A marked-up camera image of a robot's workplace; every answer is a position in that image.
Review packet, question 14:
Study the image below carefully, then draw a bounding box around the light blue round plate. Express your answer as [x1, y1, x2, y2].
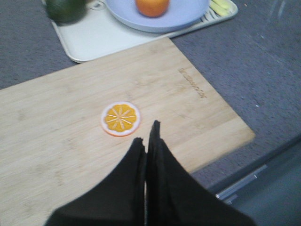
[106, 0, 209, 33]

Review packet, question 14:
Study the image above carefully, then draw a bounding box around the orange slice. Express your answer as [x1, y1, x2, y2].
[101, 101, 142, 137]

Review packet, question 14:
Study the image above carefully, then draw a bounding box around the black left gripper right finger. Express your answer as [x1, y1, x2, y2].
[146, 121, 255, 226]

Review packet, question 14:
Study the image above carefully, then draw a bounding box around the cream rectangular tray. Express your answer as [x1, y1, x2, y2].
[52, 0, 238, 63]

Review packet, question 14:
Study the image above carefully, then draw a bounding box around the green lime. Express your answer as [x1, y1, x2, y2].
[45, 0, 87, 24]

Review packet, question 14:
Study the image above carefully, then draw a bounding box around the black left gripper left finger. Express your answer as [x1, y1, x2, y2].
[45, 138, 147, 226]

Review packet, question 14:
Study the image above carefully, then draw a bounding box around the wooden cutting board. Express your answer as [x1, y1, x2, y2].
[0, 38, 255, 226]

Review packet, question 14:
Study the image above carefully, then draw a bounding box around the orange fruit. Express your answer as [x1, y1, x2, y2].
[135, 0, 170, 17]

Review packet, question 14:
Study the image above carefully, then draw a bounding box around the metal cabinet handle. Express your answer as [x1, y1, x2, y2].
[215, 164, 268, 205]

